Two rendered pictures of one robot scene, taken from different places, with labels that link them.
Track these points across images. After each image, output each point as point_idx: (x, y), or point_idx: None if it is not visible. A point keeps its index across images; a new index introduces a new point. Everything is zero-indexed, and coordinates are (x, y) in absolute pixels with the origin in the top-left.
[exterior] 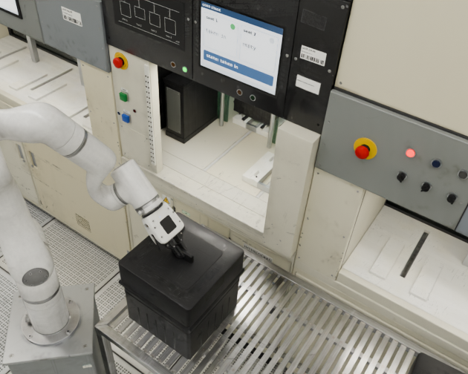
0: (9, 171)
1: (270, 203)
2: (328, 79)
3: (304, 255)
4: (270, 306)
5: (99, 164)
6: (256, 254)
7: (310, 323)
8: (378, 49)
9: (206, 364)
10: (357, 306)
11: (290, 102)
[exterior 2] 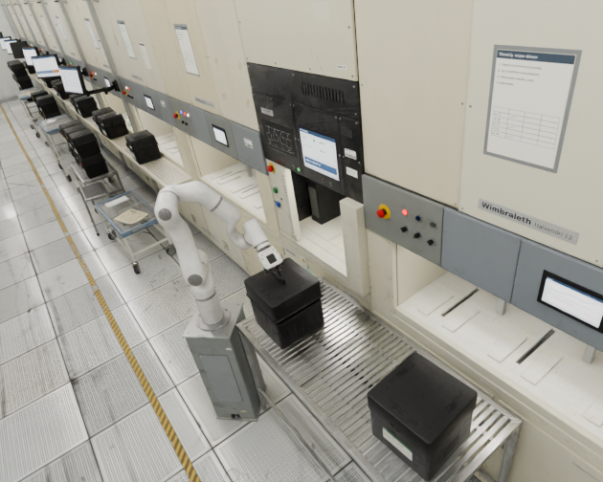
0: (178, 214)
1: (346, 254)
2: (360, 167)
3: (374, 295)
4: (346, 327)
5: (228, 216)
6: (349, 296)
7: (369, 340)
8: (378, 146)
9: (291, 354)
10: (410, 336)
11: (346, 185)
